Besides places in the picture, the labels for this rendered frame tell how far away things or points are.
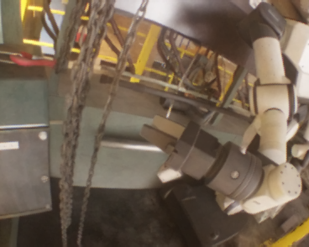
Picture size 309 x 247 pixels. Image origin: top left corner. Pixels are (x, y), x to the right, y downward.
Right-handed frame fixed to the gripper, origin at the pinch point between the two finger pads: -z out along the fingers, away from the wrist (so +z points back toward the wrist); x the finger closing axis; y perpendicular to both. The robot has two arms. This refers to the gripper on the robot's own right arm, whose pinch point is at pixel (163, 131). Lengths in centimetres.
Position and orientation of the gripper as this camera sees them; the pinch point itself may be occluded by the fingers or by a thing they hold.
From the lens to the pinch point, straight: 31.0
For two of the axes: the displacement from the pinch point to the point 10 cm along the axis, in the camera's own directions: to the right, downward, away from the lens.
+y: 3.7, -8.1, -4.6
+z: 8.5, 4.9, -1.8
